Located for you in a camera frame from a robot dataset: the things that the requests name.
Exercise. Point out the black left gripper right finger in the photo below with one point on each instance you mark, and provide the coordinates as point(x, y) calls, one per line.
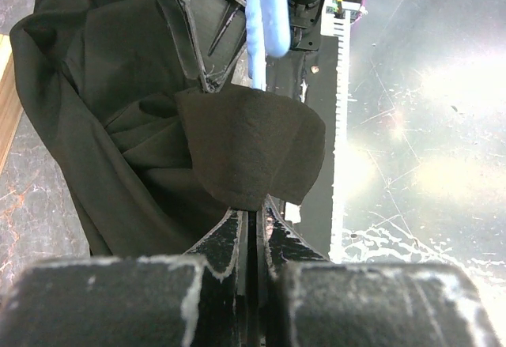
point(309, 301)

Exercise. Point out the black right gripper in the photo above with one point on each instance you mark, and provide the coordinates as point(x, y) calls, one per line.
point(218, 32)

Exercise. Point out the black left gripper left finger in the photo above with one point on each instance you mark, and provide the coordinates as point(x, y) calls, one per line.
point(192, 299)

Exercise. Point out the light blue wire hanger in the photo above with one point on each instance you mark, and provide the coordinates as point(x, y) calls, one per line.
point(268, 35)

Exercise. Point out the black shirt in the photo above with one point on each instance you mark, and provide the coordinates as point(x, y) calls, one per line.
point(151, 161)

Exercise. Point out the wooden clothes rack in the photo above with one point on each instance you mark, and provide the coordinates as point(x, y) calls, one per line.
point(10, 105)

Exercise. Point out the light blue cable duct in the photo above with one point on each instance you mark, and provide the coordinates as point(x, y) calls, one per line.
point(340, 29)

